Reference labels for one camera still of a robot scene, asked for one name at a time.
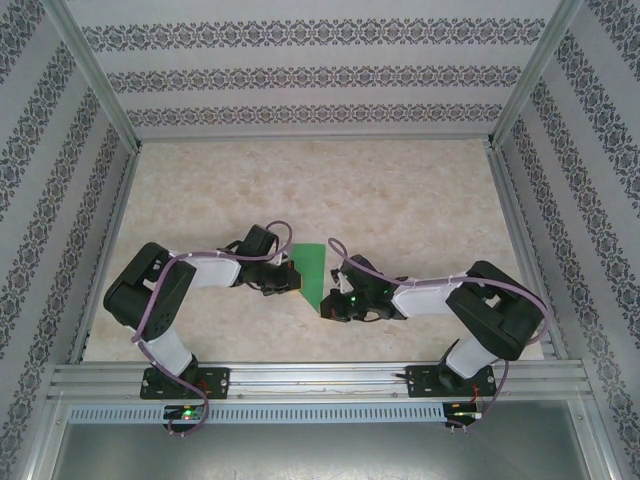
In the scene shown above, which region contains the green paper sheet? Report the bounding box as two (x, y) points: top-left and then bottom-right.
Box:
(290, 241), (327, 314)

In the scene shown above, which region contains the grey sheet metal tray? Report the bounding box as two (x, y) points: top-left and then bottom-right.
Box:
(29, 399), (619, 480)

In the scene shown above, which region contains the controller board with green light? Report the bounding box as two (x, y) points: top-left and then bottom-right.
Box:
(446, 401), (487, 419)
(162, 404), (207, 422)

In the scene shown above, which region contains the aluminium mounting rail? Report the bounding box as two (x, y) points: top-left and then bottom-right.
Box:
(47, 362), (589, 401)

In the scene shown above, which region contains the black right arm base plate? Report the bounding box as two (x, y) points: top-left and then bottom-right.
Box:
(407, 364), (496, 400)

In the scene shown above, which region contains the slotted grey cable duct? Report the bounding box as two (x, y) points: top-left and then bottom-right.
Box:
(67, 402), (446, 425)

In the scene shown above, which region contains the aluminium wall base bar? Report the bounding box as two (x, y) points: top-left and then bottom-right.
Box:
(134, 130), (496, 144)

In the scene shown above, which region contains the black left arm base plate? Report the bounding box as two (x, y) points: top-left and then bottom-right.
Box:
(139, 366), (231, 401)

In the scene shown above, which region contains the aluminium side rail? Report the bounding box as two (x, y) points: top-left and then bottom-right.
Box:
(487, 147), (569, 361)
(67, 147), (144, 364)

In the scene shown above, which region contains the aluminium frame post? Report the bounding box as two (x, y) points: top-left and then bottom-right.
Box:
(42, 0), (144, 151)
(487, 0), (586, 151)

